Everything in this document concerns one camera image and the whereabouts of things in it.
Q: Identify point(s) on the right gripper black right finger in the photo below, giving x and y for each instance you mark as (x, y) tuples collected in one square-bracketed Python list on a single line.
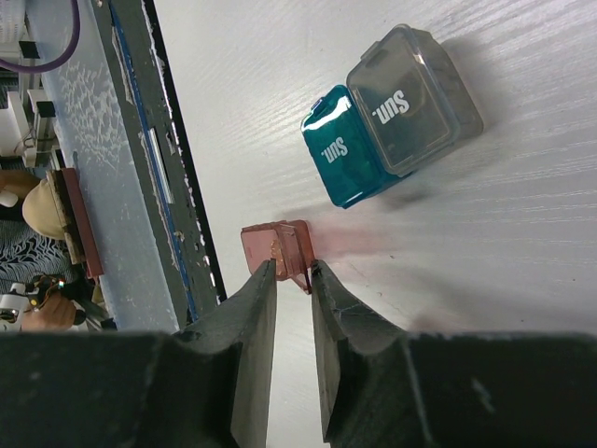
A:
[(383, 386)]

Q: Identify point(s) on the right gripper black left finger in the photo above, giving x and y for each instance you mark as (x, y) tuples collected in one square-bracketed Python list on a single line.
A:
[(205, 386)]

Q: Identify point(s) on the red pill box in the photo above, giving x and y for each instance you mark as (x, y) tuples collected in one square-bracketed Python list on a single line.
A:
[(288, 243)]

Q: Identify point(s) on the teal pill box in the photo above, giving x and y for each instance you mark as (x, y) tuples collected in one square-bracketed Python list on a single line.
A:
[(342, 151)]

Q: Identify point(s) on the grey pill box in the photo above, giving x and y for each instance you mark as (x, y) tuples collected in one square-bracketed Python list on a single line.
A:
[(412, 100)]

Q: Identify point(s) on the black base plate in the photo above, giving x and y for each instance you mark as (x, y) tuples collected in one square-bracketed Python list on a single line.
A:
[(160, 132)]

